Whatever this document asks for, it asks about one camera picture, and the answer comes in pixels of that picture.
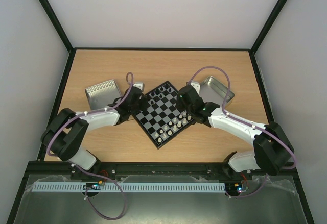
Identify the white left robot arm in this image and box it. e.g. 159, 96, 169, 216
41, 86, 146, 173

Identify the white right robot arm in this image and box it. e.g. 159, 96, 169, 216
176, 85, 294, 179

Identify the pink tin with black pieces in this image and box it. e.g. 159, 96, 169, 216
85, 79, 121, 110

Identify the empty gold metal tin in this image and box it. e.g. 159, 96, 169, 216
199, 76, 227, 106

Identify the black and silver chessboard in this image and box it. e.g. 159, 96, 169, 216
133, 81, 195, 149

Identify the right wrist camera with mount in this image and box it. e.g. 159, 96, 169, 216
189, 81, 200, 94

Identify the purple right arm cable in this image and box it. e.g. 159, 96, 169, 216
189, 66, 298, 170

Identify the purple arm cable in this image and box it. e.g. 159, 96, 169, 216
47, 72, 135, 179
189, 66, 298, 170

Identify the light blue slotted cable duct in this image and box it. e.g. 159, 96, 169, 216
32, 182, 225, 193

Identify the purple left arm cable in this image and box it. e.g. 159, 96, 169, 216
47, 72, 135, 179

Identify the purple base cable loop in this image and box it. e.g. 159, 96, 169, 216
83, 174, 127, 220

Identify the black aluminium frame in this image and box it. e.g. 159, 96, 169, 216
0, 0, 327, 224

